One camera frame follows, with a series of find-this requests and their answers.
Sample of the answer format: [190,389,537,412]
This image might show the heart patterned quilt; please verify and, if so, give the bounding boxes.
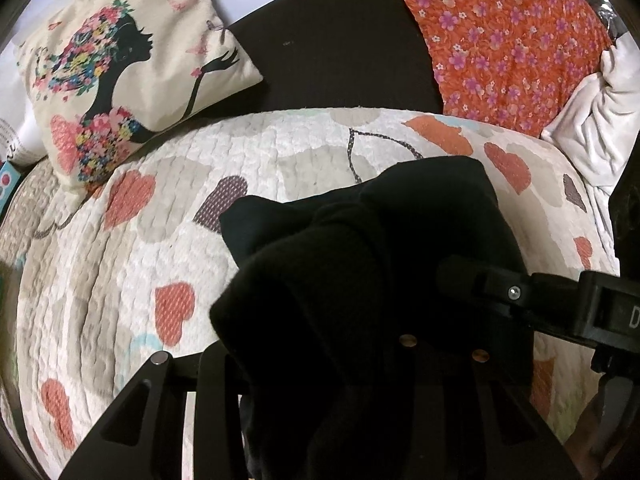
[0,105,623,480]

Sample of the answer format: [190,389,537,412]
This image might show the white crumpled blanket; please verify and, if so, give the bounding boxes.
[541,35,640,198]

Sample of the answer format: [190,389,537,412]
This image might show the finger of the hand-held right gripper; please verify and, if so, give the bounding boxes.
[436,255,582,332]

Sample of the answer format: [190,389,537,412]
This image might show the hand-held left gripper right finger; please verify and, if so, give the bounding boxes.
[399,332,581,480]

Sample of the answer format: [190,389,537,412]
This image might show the red floral cloth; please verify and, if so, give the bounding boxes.
[374,0,617,136]

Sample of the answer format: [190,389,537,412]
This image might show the black pants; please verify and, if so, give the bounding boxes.
[209,156,537,480]

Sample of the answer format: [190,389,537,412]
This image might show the printed figure pillow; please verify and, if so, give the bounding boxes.
[16,0,265,192]

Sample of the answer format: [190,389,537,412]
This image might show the blue dotted box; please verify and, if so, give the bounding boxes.
[0,160,22,223]

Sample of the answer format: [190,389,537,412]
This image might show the clear plastic bag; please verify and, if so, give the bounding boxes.
[575,0,632,43]

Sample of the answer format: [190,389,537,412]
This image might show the dark brown cushion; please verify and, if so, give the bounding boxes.
[197,0,447,122]

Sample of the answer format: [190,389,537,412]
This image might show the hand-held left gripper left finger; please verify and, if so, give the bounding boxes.
[60,345,244,480]

